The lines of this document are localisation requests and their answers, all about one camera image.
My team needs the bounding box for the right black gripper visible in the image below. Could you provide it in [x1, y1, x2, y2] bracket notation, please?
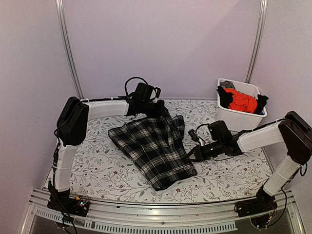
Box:
[184, 139, 224, 162]

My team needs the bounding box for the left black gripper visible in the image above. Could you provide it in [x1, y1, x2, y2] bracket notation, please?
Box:
[141, 98, 168, 117]

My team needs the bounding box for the black white plaid skirt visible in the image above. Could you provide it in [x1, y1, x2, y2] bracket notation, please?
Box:
[108, 115, 197, 191]

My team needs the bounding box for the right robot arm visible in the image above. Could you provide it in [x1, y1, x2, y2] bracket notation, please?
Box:
[184, 111, 312, 213]

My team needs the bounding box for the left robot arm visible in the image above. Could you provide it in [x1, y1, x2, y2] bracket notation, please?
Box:
[52, 82, 167, 212]

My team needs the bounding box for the white plastic laundry bin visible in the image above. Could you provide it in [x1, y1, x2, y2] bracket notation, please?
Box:
[216, 78, 268, 132]

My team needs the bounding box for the black garment in bin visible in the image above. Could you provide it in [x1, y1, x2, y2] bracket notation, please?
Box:
[217, 86, 233, 109]

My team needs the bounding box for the red orange garment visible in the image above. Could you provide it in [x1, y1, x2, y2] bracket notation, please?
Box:
[224, 88, 257, 113]

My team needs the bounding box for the grey garment in bin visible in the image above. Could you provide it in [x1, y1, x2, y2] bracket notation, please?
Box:
[220, 80, 235, 89]

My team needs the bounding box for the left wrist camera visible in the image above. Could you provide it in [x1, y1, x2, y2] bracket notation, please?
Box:
[150, 87, 161, 103]

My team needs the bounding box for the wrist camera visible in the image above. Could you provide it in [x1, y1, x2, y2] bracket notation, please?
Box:
[150, 87, 161, 103]
[188, 129, 199, 142]

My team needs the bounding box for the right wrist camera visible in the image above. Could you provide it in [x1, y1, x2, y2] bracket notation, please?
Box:
[188, 129, 199, 142]

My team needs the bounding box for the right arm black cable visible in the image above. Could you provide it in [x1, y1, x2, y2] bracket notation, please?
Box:
[195, 123, 212, 144]

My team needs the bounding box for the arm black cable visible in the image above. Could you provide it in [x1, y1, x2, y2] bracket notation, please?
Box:
[195, 123, 212, 144]
[124, 77, 151, 97]

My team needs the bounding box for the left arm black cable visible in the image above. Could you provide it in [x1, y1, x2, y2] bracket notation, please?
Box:
[124, 77, 151, 97]

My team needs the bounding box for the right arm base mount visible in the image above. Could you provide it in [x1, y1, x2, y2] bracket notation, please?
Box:
[234, 186, 277, 217]

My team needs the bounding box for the aluminium front rail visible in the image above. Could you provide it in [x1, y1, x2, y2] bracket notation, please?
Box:
[21, 189, 308, 234]

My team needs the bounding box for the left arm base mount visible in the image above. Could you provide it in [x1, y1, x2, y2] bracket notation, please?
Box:
[47, 184, 90, 217]

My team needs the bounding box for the left aluminium frame post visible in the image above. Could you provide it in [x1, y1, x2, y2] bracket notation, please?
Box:
[55, 0, 84, 99]

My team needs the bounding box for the aluminium frame post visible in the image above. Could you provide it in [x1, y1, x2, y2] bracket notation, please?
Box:
[55, 0, 84, 99]
[245, 0, 268, 83]

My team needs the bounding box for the right aluminium frame post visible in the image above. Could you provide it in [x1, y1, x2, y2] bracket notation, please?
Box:
[245, 0, 268, 83]

